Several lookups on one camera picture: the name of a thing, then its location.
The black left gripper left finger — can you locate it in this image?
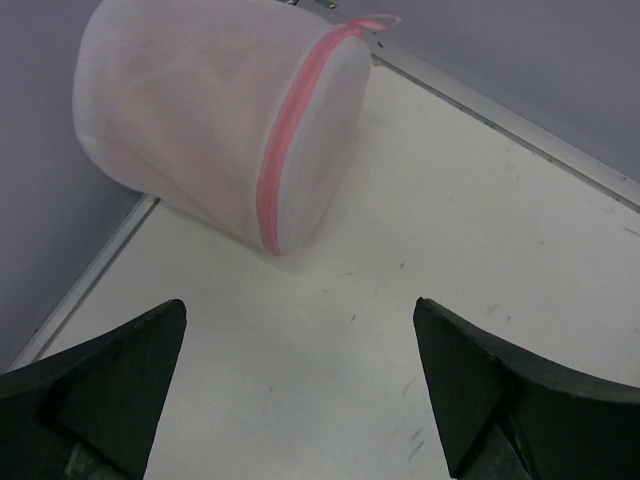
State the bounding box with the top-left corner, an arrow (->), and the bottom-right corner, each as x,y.
1,300 -> 186,479

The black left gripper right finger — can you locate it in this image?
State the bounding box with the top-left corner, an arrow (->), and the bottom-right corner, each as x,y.
413,298 -> 639,479

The white mesh laundry bag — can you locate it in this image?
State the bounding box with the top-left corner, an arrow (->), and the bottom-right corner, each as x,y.
72,1 -> 399,255

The aluminium table edge frame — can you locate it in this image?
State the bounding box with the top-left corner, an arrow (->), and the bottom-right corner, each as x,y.
6,34 -> 639,371

